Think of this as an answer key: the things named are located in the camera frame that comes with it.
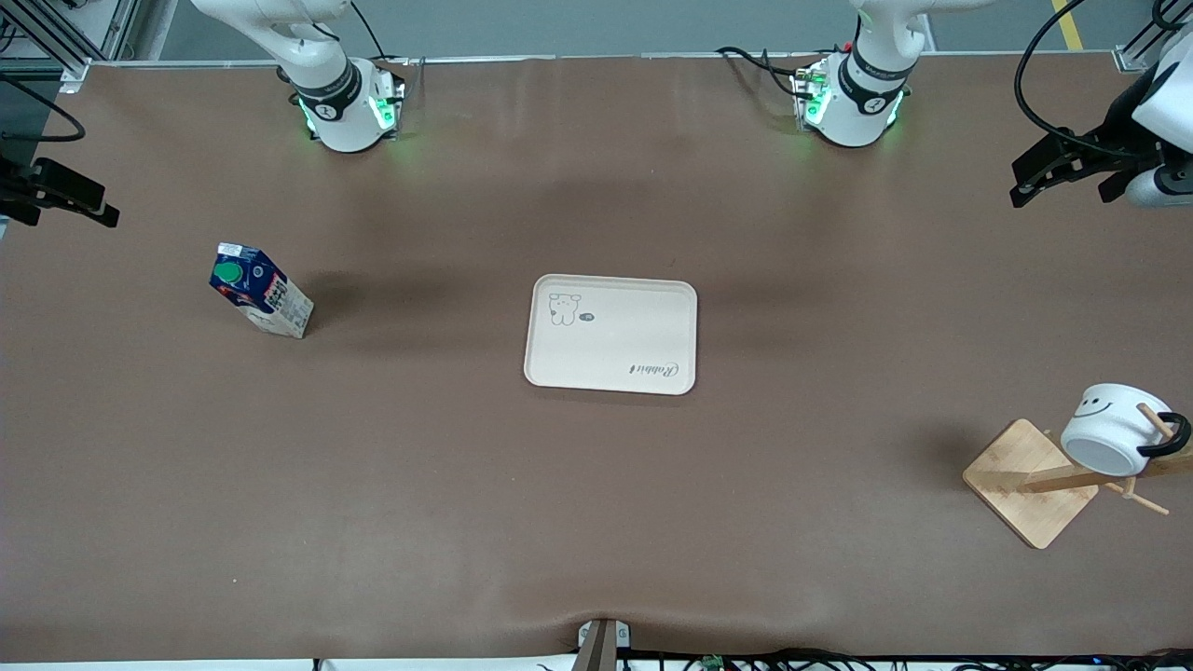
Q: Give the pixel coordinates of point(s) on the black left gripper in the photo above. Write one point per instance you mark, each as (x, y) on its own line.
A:
(1116, 131)

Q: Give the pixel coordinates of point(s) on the blue milk carton green cap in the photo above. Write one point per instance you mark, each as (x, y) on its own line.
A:
(266, 294)

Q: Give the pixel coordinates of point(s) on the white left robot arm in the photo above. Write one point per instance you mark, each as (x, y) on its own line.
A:
(853, 112)

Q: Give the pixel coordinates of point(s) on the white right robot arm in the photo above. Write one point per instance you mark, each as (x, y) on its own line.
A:
(340, 121)

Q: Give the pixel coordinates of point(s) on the cream rectangular rabbit tray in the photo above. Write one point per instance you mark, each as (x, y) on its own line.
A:
(610, 340)

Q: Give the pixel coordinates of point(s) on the wooden mug rack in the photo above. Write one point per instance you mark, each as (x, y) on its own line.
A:
(1016, 485)

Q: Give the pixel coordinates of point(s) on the brown table cover mat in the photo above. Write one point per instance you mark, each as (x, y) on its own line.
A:
(466, 513)

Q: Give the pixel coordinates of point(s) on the aluminium frame profile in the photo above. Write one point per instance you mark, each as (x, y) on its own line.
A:
(1132, 56)
(75, 70)

